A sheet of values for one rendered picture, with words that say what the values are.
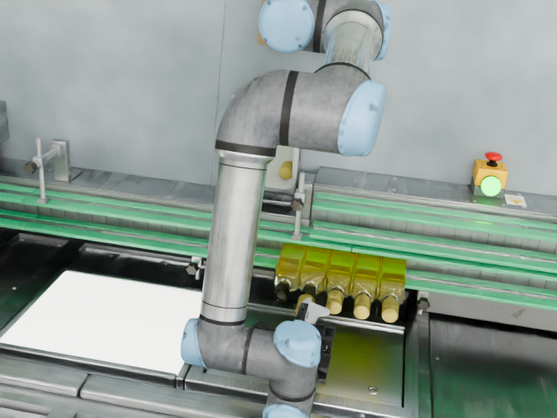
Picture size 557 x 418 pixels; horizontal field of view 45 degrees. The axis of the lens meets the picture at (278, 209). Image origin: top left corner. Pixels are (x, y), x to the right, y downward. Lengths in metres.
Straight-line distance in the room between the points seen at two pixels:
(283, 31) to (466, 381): 0.84
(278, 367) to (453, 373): 0.60
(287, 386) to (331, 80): 0.48
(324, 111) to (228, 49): 0.74
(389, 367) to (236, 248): 0.58
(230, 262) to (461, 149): 0.83
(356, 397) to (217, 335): 0.43
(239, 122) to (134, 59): 0.80
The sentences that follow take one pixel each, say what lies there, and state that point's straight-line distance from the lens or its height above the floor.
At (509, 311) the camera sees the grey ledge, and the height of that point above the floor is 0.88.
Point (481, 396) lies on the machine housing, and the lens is 1.54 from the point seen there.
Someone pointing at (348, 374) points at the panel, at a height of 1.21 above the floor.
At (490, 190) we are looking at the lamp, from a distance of 1.63.
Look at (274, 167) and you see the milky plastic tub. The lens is 1.73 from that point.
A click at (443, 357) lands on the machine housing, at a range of 1.62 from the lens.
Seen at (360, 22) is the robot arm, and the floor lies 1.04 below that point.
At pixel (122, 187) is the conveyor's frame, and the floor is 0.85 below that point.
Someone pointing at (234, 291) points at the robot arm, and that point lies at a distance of 1.05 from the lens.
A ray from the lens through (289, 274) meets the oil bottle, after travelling 1.48.
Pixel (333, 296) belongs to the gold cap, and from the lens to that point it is 1.43.
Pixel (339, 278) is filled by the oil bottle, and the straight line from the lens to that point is 1.48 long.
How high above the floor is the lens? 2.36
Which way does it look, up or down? 64 degrees down
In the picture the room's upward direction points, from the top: 156 degrees counter-clockwise
